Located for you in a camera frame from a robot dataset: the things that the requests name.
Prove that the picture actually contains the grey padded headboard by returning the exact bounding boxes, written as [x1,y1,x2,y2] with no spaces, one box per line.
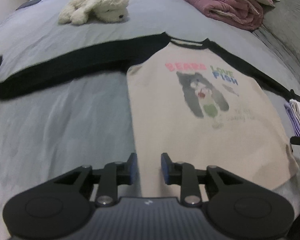
[254,0,300,84]

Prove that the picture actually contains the folded white purple clothes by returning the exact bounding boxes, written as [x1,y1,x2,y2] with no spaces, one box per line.
[284,99,300,137]

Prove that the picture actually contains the dark tablet on bed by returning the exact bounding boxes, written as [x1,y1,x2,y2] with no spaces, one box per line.
[16,0,42,10]

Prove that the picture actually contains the white plush dog toy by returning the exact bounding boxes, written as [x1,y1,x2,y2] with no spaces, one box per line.
[58,0,129,25]

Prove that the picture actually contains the grey bed sheet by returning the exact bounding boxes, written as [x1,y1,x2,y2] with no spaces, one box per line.
[0,0,300,239]

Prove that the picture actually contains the beige bear raglan shirt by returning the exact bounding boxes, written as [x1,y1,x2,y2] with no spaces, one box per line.
[0,33,299,197]

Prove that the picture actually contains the pink rolled quilt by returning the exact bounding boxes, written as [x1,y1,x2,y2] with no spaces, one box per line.
[184,0,264,31]

